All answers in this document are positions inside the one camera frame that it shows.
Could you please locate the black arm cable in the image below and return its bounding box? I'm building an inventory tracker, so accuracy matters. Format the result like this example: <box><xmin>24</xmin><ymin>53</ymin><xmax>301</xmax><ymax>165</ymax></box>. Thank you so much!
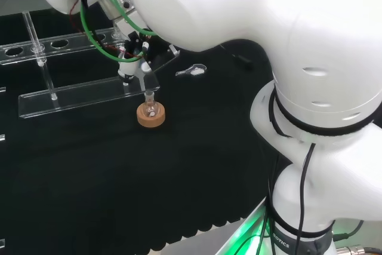
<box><xmin>296</xmin><ymin>142</ymin><xmax>318</xmax><ymax>255</ymax></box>

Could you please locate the black cloth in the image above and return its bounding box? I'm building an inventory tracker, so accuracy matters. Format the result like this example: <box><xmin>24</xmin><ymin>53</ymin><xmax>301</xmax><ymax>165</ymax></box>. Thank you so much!
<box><xmin>0</xmin><ymin>7</ymin><xmax>295</xmax><ymax>255</ymax></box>

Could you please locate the clear weighing funnel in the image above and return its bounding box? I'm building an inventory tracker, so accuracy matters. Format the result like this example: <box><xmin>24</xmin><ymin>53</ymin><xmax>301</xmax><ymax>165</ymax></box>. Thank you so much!
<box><xmin>175</xmin><ymin>63</ymin><xmax>208</xmax><ymax>78</ymax></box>

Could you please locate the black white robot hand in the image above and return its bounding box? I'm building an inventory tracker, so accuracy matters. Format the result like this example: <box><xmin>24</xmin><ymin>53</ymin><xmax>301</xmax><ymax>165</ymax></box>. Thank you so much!
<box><xmin>114</xmin><ymin>11</ymin><xmax>181</xmax><ymax>85</ymax></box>

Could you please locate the green cable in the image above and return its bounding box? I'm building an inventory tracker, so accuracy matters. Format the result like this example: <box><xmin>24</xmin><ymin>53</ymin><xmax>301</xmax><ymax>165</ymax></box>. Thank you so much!
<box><xmin>79</xmin><ymin>0</ymin><xmax>158</xmax><ymax>64</ymax></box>

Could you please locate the clear acrylic funnel stand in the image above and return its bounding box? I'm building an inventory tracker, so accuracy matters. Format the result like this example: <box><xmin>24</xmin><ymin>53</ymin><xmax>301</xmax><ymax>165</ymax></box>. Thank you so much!
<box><xmin>0</xmin><ymin>11</ymin><xmax>161</xmax><ymax>119</ymax></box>

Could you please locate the clear round-bottom flask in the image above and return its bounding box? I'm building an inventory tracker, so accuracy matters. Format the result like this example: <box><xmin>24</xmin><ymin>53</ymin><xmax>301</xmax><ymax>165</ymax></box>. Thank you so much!
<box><xmin>142</xmin><ymin>93</ymin><xmax>158</xmax><ymax>119</ymax></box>

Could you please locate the cork ring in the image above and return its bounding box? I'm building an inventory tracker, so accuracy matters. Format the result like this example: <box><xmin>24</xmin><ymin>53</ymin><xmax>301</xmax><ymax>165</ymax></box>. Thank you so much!
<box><xmin>136</xmin><ymin>102</ymin><xmax>166</xmax><ymax>128</ymax></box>

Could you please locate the translucent plastic funnel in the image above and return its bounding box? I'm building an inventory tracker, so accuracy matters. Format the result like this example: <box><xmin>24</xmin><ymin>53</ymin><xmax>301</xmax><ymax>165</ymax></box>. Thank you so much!
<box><xmin>134</xmin><ymin>59</ymin><xmax>156</xmax><ymax>102</ymax></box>

